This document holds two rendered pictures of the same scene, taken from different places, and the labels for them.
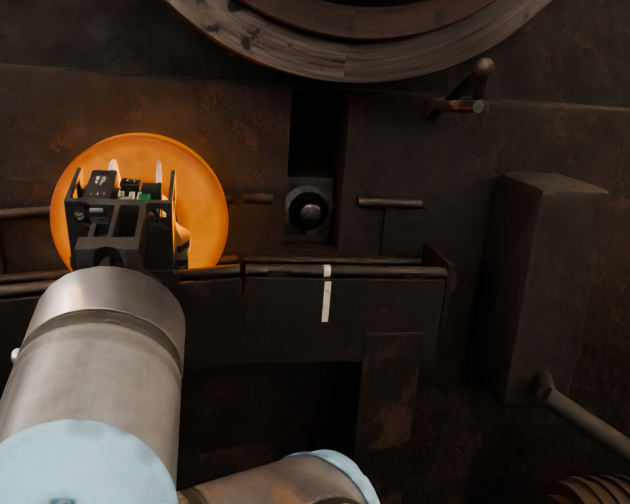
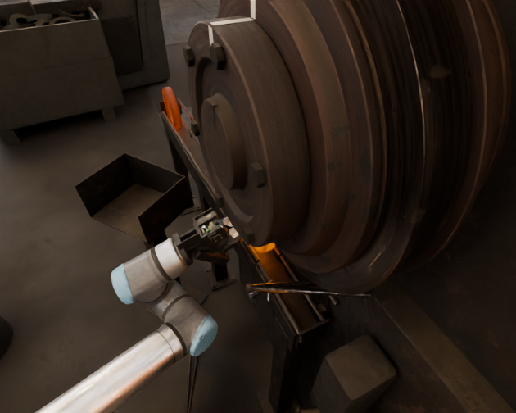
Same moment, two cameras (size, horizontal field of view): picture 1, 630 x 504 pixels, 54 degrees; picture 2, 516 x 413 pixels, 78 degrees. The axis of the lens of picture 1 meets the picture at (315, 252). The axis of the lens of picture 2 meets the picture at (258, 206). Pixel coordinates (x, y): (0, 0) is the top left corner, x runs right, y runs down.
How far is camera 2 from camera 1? 0.72 m
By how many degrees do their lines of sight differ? 68
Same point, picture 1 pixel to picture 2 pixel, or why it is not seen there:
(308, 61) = not seen: hidden behind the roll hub
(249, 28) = not seen: hidden behind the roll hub
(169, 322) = (168, 266)
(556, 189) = (330, 364)
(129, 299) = (162, 256)
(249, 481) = (185, 309)
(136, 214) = (197, 233)
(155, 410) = (139, 280)
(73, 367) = (138, 261)
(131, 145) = not seen: hidden behind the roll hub
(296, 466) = (195, 318)
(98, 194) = (201, 221)
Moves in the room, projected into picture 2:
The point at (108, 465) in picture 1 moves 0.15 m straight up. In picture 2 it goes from (119, 282) to (95, 238)
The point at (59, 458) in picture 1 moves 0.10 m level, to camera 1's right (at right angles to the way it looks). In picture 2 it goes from (117, 274) to (115, 314)
